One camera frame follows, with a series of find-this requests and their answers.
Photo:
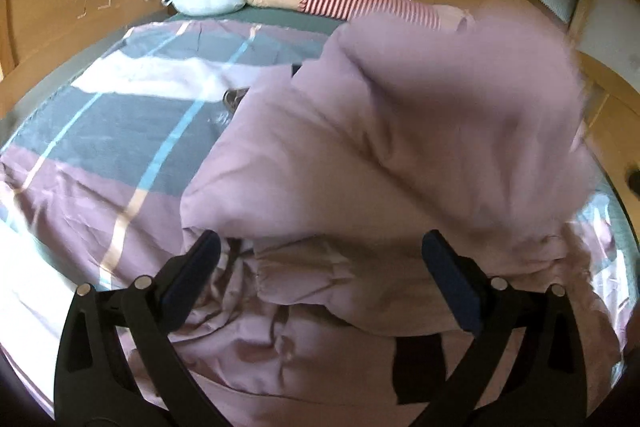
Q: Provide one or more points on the green patterned mattress cover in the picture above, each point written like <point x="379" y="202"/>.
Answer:
<point x="280" y="19"/>

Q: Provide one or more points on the wooden bed frame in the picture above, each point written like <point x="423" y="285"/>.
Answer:
<point x="50" y="7"/>

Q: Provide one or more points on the pink jacket with black stripes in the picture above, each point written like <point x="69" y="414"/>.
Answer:
<point x="375" y="132"/>

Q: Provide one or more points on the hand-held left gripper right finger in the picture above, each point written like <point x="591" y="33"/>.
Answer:
<point x="452" y="282"/>

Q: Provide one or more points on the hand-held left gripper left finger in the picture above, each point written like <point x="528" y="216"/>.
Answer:
<point x="192" y="277"/>

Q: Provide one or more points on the plaid pink grey bedsheet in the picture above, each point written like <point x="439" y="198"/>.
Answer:
<point x="125" y="122"/>

